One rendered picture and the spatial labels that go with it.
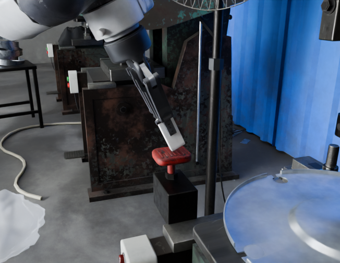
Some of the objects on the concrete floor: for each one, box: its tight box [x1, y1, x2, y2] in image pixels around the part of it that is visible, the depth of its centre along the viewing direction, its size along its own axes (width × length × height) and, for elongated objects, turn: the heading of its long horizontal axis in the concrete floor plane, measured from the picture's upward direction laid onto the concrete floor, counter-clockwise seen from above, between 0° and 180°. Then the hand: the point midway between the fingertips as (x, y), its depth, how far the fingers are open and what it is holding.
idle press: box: [46, 14, 110, 115], centre depth 361 cm, size 153×99×174 cm, turn 113°
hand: (170, 132), depth 67 cm, fingers closed
